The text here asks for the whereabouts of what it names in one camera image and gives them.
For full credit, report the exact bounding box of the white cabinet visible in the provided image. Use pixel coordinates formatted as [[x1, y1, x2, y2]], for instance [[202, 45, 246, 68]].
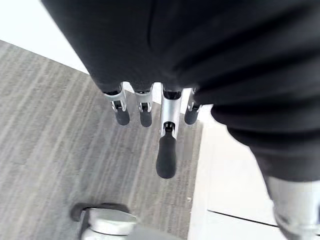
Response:
[[186, 103, 288, 240]]

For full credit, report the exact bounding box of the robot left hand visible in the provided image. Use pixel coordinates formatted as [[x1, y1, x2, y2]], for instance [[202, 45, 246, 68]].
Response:
[[40, 0, 320, 240]]

